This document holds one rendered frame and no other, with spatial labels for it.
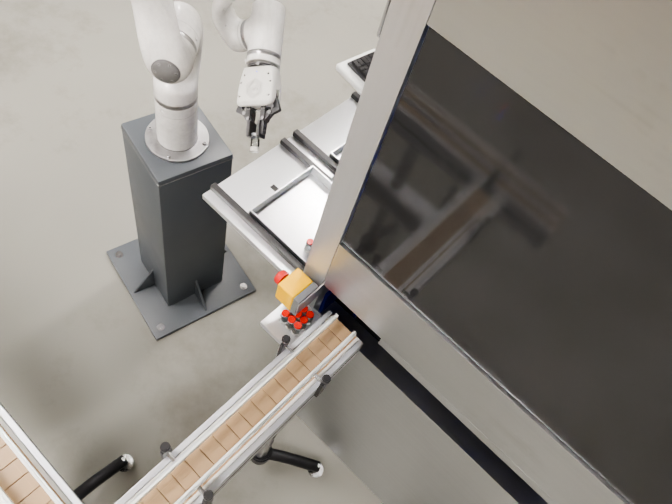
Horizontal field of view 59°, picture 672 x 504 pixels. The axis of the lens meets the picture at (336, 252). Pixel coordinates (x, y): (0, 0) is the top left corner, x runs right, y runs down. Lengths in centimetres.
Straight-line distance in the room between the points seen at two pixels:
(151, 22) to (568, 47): 102
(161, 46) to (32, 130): 167
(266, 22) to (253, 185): 49
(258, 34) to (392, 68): 63
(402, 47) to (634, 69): 33
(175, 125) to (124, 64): 165
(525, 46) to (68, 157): 246
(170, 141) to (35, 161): 127
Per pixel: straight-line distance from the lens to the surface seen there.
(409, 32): 91
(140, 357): 248
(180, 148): 186
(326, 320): 154
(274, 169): 183
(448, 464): 171
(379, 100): 101
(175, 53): 155
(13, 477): 145
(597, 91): 80
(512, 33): 82
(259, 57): 151
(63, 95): 327
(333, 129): 198
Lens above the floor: 231
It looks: 57 degrees down
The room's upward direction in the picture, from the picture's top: 22 degrees clockwise
